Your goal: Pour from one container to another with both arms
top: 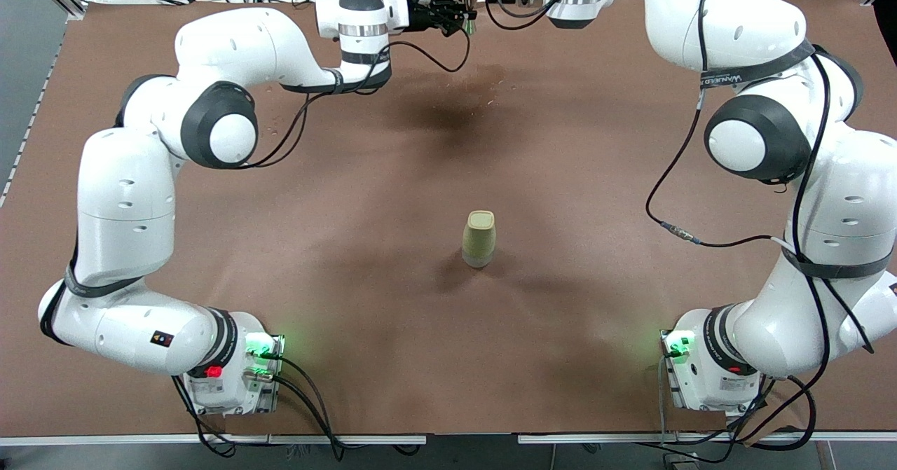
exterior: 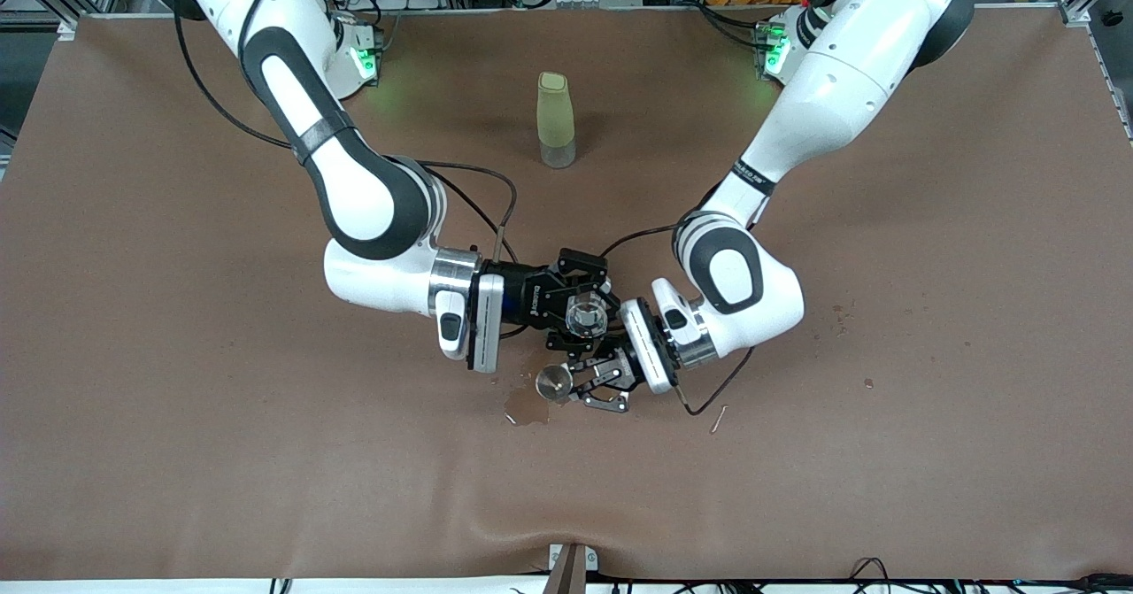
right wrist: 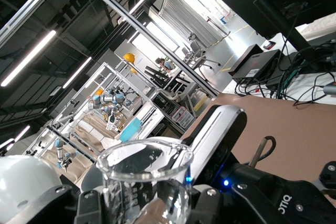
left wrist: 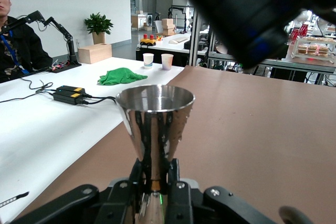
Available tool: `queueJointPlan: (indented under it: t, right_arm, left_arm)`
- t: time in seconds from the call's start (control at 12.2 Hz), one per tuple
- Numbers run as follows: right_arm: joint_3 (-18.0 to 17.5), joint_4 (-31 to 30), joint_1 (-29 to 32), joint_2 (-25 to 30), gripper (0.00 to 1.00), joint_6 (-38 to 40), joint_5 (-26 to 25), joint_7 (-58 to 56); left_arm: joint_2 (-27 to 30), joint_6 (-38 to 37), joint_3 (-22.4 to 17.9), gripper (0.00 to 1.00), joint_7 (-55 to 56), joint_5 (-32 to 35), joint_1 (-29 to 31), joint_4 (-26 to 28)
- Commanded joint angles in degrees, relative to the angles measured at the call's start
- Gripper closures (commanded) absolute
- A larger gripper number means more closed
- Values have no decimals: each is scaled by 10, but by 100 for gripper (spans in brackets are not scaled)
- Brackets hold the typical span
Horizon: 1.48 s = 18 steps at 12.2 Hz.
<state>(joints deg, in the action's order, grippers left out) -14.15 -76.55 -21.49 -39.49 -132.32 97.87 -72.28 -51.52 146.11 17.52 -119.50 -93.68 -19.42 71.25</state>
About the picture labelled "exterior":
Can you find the small pale stick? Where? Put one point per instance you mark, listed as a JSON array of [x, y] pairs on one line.
[[719, 419]]

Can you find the large brown liquid puddle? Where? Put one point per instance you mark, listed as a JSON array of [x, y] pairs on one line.
[[527, 410]]

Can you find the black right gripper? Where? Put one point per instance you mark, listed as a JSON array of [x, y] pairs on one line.
[[529, 296]]

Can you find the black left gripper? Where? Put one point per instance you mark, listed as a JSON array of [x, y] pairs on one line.
[[617, 371]]

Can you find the brown table mat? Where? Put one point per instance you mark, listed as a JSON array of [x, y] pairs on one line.
[[177, 311]]

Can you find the metal table clamp bracket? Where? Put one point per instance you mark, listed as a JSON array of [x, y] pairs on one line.
[[569, 572]]

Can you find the green translucent bottle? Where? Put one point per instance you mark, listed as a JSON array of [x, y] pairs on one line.
[[555, 116]]

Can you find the clear glass beaker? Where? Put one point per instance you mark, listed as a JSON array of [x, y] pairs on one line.
[[586, 315]]

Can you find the steel double jigger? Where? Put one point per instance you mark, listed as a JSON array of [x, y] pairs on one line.
[[554, 383]]

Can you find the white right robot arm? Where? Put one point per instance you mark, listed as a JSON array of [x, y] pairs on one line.
[[354, 187]]

